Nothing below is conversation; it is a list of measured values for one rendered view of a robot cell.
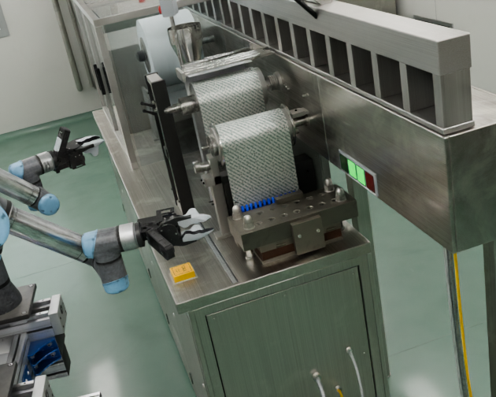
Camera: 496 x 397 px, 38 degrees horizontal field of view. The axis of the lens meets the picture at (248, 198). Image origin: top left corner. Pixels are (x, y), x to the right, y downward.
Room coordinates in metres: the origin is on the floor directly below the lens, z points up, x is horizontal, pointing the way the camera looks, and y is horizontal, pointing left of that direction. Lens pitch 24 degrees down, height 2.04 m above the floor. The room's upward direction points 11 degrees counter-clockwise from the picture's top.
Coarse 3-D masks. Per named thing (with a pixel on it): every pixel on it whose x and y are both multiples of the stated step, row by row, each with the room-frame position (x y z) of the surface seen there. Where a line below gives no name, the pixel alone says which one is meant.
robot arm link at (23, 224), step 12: (12, 204) 1.86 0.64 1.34; (12, 216) 1.84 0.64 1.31; (24, 216) 1.86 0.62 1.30; (36, 216) 1.90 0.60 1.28; (12, 228) 1.84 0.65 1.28; (24, 228) 1.85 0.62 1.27; (36, 228) 1.86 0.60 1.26; (48, 228) 1.88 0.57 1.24; (60, 228) 1.90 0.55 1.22; (36, 240) 1.86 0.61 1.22; (48, 240) 1.86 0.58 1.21; (60, 240) 1.88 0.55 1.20; (72, 240) 1.89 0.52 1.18; (60, 252) 1.88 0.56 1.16; (72, 252) 1.89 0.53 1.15
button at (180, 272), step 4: (184, 264) 2.10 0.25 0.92; (188, 264) 2.10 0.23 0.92; (172, 268) 2.09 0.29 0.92; (176, 268) 2.09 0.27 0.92; (180, 268) 2.08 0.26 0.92; (184, 268) 2.08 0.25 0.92; (188, 268) 2.07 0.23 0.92; (192, 268) 2.07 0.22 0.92; (172, 272) 2.07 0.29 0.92; (176, 272) 2.06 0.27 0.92; (180, 272) 2.06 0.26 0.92; (184, 272) 2.05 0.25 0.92; (188, 272) 2.05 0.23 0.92; (192, 272) 2.05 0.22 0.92; (172, 276) 2.05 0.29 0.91; (176, 276) 2.03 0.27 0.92; (180, 276) 2.04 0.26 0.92; (184, 276) 2.04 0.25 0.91; (188, 276) 2.04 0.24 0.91; (192, 276) 2.04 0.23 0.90; (176, 280) 2.03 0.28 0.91; (180, 280) 2.04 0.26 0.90
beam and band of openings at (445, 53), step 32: (224, 0) 3.27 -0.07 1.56; (256, 0) 2.72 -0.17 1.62; (288, 0) 2.37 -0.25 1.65; (256, 32) 2.83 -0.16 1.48; (288, 32) 2.54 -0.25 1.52; (320, 32) 2.13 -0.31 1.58; (352, 32) 1.91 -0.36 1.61; (384, 32) 1.72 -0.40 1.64; (416, 32) 1.60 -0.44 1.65; (448, 32) 1.54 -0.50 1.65; (320, 64) 2.24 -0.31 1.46; (352, 64) 1.94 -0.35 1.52; (384, 64) 1.79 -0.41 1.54; (416, 64) 1.58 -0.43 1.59; (448, 64) 1.49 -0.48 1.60; (384, 96) 1.79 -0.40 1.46; (416, 96) 1.64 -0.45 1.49; (448, 96) 1.49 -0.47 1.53; (448, 128) 1.49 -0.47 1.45
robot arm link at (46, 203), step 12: (0, 180) 2.31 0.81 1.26; (12, 180) 2.34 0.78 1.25; (24, 180) 2.38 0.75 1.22; (0, 192) 2.33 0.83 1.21; (12, 192) 2.33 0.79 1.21; (24, 192) 2.35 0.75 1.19; (36, 192) 2.37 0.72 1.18; (48, 192) 2.41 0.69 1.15; (36, 204) 2.36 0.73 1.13; (48, 204) 2.36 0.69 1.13
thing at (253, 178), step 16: (288, 144) 2.27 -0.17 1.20; (240, 160) 2.23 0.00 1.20; (256, 160) 2.24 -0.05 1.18; (272, 160) 2.26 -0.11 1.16; (288, 160) 2.27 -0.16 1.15; (240, 176) 2.23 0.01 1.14; (256, 176) 2.24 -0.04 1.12; (272, 176) 2.25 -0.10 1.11; (288, 176) 2.27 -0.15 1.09; (240, 192) 2.23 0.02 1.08; (256, 192) 2.24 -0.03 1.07; (272, 192) 2.25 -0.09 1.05; (240, 208) 2.22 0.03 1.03
